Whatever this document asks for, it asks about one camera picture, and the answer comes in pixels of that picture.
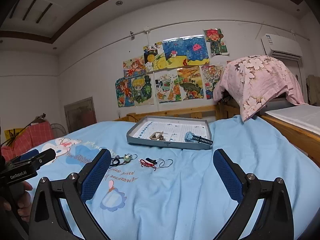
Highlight white wall air conditioner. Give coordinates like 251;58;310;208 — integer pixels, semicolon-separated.
261;34;303;61

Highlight pink floral blanket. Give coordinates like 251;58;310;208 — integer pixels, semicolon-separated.
213;55;305;122

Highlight red string bracelet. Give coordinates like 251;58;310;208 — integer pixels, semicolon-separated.
139;158;158;172

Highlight light blue cartoon bedsheet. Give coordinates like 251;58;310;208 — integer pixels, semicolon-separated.
37;116;319;239

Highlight wire fan guard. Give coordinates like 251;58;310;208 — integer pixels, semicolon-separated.
50;123;67;139

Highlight black clip with key rings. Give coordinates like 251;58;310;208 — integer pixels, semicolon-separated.
145;158;174;169

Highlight red checkered cloth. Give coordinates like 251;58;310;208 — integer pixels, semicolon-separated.
1;121;54;161

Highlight grey wall cabinet door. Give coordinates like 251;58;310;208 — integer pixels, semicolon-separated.
64;97;97;133

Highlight children's drawings on wall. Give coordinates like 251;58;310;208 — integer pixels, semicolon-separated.
115;28;229;107

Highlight grey tray box lid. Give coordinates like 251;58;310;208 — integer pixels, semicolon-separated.
126;116;212;150

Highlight white mattress pad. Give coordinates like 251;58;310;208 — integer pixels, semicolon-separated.
266;105;320;135

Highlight wooden bed frame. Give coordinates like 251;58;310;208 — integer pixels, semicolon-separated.
117;103;319;165

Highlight beige square buckle bracelet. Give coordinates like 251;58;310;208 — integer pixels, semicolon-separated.
149;130;166;142

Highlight light blue smartwatch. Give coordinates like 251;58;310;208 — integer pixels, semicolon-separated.
184;131;213;146

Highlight person's left hand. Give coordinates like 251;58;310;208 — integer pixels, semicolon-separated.
0;180;33;223

